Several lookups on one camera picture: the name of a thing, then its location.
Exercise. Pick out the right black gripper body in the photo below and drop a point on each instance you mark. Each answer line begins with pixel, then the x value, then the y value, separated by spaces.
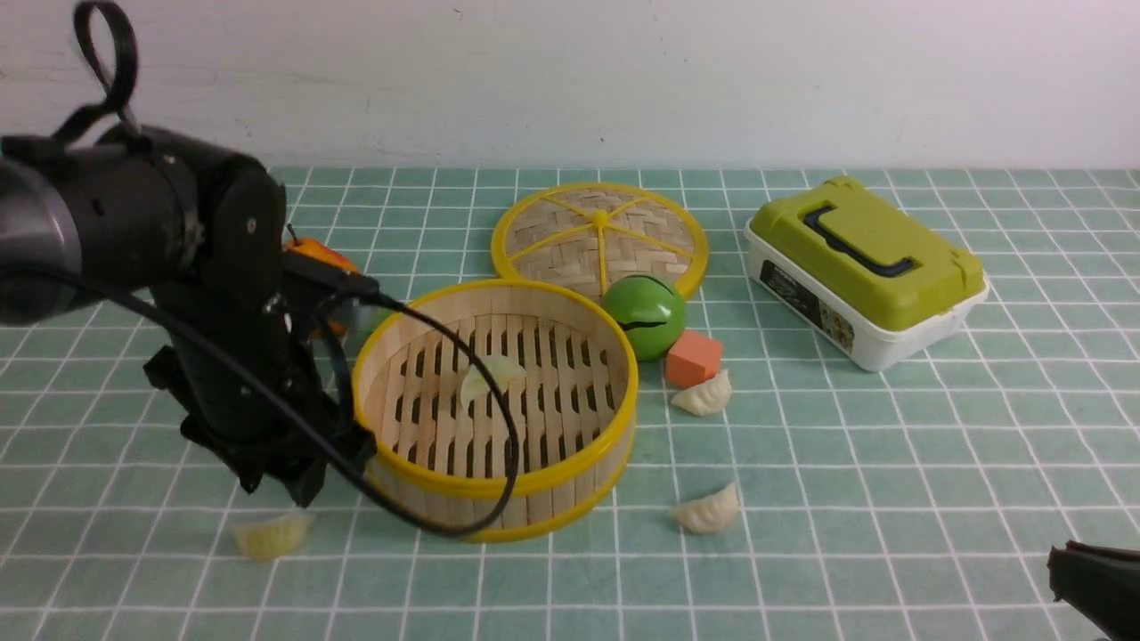
pixel 1101 583

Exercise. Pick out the orange foam cube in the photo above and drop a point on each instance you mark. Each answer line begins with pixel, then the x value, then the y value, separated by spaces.
pixel 693 359

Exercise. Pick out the red orange toy pear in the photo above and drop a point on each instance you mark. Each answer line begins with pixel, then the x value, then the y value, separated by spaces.
pixel 322 254

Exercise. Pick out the bamboo steamer tray yellow rim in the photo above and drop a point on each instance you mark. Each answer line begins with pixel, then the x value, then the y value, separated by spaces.
pixel 575 411

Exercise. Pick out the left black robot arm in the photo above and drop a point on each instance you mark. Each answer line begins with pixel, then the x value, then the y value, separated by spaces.
pixel 200 227

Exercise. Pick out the woven bamboo steamer lid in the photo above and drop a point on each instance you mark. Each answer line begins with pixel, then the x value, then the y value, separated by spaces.
pixel 586 236

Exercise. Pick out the green toy apple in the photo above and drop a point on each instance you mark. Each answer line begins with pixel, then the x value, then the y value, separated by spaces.
pixel 649 310

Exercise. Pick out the small green cube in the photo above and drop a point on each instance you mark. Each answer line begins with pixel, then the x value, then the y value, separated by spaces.
pixel 385 317

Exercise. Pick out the green white lunch box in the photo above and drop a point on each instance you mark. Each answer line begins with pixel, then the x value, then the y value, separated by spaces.
pixel 875 282

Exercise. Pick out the pale green dumpling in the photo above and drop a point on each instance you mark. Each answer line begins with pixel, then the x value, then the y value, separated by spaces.
pixel 503 370
pixel 265 541

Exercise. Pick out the white dumpling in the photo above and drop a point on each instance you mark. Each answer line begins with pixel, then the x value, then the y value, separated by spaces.
pixel 705 398
pixel 711 514

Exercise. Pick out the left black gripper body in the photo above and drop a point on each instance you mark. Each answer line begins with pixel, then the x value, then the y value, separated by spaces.
pixel 232 296

